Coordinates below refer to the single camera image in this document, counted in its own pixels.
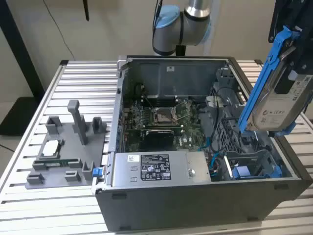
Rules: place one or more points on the black graphics card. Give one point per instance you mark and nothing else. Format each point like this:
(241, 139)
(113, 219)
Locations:
(159, 135)

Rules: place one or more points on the silver CPU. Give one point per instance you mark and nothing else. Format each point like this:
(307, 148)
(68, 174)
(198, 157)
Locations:
(51, 148)

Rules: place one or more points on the black RAM slots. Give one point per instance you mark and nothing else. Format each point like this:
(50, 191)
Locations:
(160, 101)

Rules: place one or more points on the grey parts rack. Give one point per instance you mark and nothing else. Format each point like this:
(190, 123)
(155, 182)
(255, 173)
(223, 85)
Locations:
(71, 147)

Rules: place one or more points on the black stand with base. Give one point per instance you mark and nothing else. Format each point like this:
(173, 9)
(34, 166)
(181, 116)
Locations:
(17, 115)

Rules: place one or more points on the CPU socket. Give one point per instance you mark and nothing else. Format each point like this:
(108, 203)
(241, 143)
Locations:
(162, 117)

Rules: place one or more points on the black open PC case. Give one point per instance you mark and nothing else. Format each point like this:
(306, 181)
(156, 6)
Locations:
(171, 208)

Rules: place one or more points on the grey disk bay cage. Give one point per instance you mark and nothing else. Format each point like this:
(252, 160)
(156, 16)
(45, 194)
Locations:
(207, 120)

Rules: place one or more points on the silver power supply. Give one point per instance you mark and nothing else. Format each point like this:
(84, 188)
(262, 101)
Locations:
(176, 169)

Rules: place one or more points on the black antenna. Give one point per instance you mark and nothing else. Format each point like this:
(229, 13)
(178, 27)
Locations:
(86, 9)

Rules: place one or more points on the green motherboard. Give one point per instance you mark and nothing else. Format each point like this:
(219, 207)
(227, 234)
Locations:
(193, 133)

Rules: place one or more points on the blue case latch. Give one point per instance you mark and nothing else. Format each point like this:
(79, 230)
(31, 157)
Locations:
(97, 172)

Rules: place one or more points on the green RAM stick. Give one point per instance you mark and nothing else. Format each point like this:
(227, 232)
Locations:
(64, 162)

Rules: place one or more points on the metal locking lever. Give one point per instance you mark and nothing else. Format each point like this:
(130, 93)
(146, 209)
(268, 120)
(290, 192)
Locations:
(149, 102)

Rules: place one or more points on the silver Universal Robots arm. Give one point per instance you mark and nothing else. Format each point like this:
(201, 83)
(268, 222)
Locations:
(171, 31)

